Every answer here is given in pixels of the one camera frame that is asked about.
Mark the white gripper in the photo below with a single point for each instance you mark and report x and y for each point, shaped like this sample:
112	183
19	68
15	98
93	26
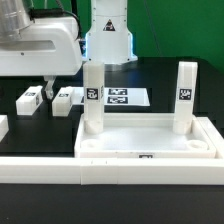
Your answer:
49	47

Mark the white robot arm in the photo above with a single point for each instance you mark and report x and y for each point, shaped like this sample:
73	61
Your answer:
108	40

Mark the white left fence piece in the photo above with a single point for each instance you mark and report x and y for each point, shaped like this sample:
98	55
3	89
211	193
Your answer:
3	126

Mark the white desk top tray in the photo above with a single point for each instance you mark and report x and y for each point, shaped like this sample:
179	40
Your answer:
143	135

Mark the white marker plate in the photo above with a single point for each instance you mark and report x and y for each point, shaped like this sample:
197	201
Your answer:
126	97

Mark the white front fence wall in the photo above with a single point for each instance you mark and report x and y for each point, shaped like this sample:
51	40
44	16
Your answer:
49	170

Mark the black vertical cable connector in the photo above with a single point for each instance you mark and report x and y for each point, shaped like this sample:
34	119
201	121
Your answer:
74	7

